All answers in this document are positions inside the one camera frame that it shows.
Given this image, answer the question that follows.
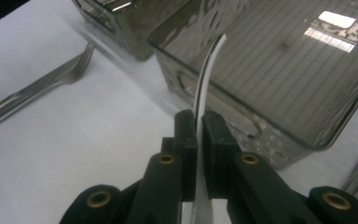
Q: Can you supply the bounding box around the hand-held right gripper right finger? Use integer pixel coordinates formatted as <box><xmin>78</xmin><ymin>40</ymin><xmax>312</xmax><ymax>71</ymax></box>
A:
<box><xmin>201</xmin><ymin>110</ymin><xmax>321</xmax><ymax>224</ymax></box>

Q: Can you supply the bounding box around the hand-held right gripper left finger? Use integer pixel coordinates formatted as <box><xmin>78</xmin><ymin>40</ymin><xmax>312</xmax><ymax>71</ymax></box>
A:
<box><xmin>127</xmin><ymin>108</ymin><xmax>199</xmax><ymax>224</ymax></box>

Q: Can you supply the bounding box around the white ceramic spoon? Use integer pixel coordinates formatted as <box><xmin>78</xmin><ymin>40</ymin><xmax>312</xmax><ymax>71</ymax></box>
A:
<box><xmin>188</xmin><ymin>33</ymin><xmax>227</xmax><ymax>224</ymax></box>

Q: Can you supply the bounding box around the clear grey plastic bin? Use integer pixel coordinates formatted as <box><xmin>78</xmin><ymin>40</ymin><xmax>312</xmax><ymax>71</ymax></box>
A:
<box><xmin>148</xmin><ymin>0</ymin><xmax>358</xmax><ymax>171</ymax></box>
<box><xmin>71</xmin><ymin>0</ymin><xmax>206</xmax><ymax>62</ymax></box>

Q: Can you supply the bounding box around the metal chopstick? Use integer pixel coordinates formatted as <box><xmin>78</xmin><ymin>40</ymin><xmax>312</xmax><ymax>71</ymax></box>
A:
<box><xmin>111</xmin><ymin>1</ymin><xmax>135</xmax><ymax>13</ymax></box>

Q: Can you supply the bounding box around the metal fork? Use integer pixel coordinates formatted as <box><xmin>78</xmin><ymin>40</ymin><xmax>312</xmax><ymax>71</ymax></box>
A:
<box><xmin>0</xmin><ymin>41</ymin><xmax>96</xmax><ymax>134</ymax></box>

